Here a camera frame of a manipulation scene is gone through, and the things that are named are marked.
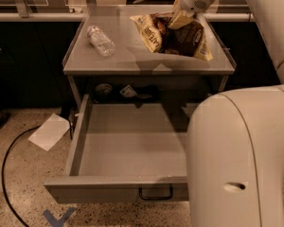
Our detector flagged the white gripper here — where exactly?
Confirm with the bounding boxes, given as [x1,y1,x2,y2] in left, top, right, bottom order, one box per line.
[169,0,215,29]

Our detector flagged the brown chip bag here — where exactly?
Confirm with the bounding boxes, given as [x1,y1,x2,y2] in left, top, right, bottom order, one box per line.
[131,12,212,61]

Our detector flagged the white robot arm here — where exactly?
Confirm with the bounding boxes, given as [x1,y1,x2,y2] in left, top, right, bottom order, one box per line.
[186,0,284,227]

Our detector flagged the grey cabinet counter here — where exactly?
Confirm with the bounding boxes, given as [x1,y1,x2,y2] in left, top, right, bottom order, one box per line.
[63,5,236,104]

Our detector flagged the grey open top drawer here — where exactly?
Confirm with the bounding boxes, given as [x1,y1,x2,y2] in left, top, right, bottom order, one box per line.
[44,96,197,203]

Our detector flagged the grey railing bar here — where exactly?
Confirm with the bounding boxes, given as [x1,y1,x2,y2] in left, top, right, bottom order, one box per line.
[0,13,255,22]

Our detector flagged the clear plastic water bottle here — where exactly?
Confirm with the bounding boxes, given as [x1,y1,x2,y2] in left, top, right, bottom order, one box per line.
[87,26,115,57]

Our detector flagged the dark items inside cabinet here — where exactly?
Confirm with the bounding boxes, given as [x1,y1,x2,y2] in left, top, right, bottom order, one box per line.
[93,83,160,108]

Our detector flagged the white paper tag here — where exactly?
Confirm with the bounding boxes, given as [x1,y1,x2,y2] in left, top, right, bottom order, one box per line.
[120,85,137,98]

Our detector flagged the white paper sheet on floor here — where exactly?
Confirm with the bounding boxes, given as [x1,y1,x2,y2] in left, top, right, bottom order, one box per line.
[28,114,69,151]

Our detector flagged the blue tape floor marker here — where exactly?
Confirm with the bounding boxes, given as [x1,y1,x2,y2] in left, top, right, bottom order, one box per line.
[42,207,78,227]

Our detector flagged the black drawer handle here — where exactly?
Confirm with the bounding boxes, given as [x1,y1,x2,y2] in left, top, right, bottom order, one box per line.
[138,184,173,201]

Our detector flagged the black floor cable left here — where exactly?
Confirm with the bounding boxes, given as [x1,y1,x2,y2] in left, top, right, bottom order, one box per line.
[1,125,42,227]

